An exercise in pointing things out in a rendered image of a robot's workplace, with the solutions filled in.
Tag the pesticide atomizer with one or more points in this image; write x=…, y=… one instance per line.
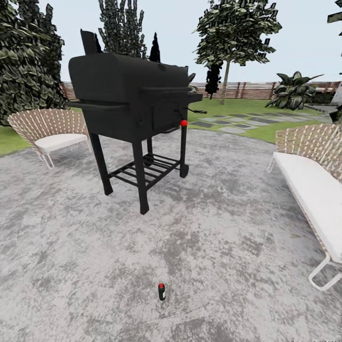
x=161, y=292

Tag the garden chair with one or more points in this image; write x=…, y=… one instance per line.
x=317, y=190
x=48, y=130

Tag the charcoal grill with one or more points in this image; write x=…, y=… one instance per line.
x=131, y=99

